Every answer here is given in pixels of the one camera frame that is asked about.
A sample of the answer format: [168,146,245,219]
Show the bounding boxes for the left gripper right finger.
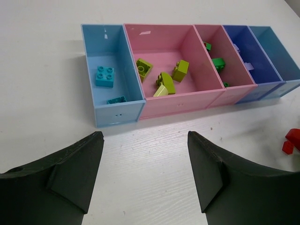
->
[187,131,300,225]

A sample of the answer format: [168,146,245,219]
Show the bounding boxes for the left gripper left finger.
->
[0,131,104,225]

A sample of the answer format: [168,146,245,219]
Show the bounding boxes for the teal lego bricks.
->
[95,66,115,88]

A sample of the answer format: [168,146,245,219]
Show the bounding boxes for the purple lego brick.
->
[233,43,255,71]

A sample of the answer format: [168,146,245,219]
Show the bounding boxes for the green lego row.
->
[211,58,230,88]

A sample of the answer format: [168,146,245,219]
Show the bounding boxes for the lime square lego brick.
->
[172,60,189,82]

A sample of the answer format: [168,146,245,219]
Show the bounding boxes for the dark green lego piece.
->
[203,42,211,52]

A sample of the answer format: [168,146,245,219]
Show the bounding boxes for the red slope lego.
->
[282,128,300,155]

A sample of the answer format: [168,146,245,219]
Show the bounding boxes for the teal small lego brick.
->
[106,96,127,105]

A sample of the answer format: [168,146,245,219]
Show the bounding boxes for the light blue bin left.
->
[81,24,146,128]

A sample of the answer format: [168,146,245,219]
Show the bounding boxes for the light blue bin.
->
[249,26,300,100]
[81,24,146,128]

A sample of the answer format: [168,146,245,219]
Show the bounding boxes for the periwinkle blue bin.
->
[224,25,285,104]

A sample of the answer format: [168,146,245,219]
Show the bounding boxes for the small pink bin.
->
[195,24,257,108]

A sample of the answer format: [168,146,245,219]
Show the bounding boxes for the pale yellow slope lego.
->
[153,84,169,97]

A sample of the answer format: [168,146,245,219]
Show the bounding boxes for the large pink bin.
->
[124,23,225,119]

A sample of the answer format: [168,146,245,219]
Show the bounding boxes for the lime curved lego piece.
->
[156,72,176,95]

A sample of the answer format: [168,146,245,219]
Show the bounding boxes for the light blue bin right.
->
[249,26,300,100]

